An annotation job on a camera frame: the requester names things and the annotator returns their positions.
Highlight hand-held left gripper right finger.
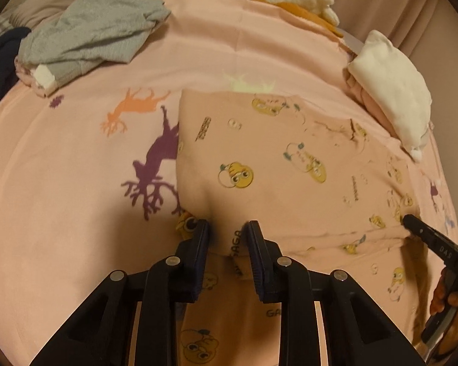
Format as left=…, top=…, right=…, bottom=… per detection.
left=242, top=220, right=428, bottom=366

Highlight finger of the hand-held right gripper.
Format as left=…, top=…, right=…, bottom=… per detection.
left=403, top=214, right=441, bottom=248

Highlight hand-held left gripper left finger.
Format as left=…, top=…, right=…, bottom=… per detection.
left=31, top=219, right=210, bottom=366

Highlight pink cartoon print garment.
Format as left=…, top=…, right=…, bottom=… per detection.
left=175, top=89, right=439, bottom=366

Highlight pink and white folded clothes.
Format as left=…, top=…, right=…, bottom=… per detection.
left=14, top=55, right=58, bottom=98

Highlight person's right hand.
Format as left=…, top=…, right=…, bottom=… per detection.
left=430, top=266, right=458, bottom=363

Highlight pink deer print bedsheet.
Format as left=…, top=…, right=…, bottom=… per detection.
left=0, top=0, right=458, bottom=366

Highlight white folded garment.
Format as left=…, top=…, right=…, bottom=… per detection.
left=347, top=30, right=433, bottom=161

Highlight beige curtain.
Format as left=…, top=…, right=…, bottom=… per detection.
left=321, top=0, right=456, bottom=70

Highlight grey garment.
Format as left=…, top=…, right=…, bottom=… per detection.
left=18, top=0, right=172, bottom=86

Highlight dark navy cloth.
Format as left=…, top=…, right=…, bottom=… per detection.
left=0, top=27, right=32, bottom=112

